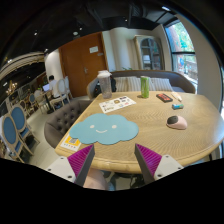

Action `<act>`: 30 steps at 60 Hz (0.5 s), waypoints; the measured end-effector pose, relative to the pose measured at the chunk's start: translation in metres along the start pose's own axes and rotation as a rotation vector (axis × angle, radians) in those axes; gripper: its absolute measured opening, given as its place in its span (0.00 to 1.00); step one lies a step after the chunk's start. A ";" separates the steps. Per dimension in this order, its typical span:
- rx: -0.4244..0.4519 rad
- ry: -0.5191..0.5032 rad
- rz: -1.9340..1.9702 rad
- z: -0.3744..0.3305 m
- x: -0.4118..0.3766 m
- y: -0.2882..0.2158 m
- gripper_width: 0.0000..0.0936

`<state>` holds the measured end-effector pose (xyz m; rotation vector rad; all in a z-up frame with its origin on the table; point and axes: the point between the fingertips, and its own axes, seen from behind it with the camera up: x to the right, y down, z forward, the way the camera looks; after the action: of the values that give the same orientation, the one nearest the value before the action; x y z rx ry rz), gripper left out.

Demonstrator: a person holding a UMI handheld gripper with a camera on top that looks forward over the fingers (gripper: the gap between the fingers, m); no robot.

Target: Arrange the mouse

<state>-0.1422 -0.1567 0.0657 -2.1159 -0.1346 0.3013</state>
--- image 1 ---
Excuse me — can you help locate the white dining chair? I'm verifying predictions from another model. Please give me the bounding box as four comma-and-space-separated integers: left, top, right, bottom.
50, 79, 70, 106

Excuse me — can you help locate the QR code card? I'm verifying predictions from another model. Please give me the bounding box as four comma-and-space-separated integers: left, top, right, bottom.
60, 135, 81, 151

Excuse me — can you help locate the wooden door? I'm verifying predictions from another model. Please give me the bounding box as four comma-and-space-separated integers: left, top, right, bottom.
59, 32, 108, 97

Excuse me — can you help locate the blue cloud mouse pad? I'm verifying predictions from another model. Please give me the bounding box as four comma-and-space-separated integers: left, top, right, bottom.
69, 113, 139, 145

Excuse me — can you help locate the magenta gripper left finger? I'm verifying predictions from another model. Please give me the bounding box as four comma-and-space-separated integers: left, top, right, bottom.
68, 145, 95, 186

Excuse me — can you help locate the pink computer mouse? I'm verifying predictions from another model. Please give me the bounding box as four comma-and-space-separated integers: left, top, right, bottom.
166, 116, 187, 130

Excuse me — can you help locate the printed menu sheet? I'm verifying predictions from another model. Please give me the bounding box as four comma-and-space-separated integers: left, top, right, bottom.
99, 96, 135, 113

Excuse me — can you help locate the blue cushioned chair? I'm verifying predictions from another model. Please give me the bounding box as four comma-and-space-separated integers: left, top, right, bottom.
2, 114, 32, 162
10, 105, 39, 142

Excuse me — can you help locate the grey tufted armchair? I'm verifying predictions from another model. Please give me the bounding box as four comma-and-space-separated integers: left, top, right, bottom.
44, 100, 92, 148

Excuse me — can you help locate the person in white shirt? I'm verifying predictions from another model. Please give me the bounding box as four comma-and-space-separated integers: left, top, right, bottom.
49, 75, 60, 99

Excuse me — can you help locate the grey striped sofa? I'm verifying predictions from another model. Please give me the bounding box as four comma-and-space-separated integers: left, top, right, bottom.
86, 69, 197, 100

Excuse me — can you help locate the small teal eraser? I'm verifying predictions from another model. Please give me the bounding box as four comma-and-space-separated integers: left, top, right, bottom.
172, 104, 184, 110

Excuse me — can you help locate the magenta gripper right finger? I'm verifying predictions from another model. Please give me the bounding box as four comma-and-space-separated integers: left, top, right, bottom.
134, 144, 162, 184

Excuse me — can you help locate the wooden glass cabinet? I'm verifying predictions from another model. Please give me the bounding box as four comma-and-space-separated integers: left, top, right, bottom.
134, 35, 165, 70

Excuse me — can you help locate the green drink can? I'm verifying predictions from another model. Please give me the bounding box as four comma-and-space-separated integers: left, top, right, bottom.
140, 76, 149, 98

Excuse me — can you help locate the cream pen case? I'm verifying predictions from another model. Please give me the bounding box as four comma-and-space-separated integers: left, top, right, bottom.
171, 92, 182, 102

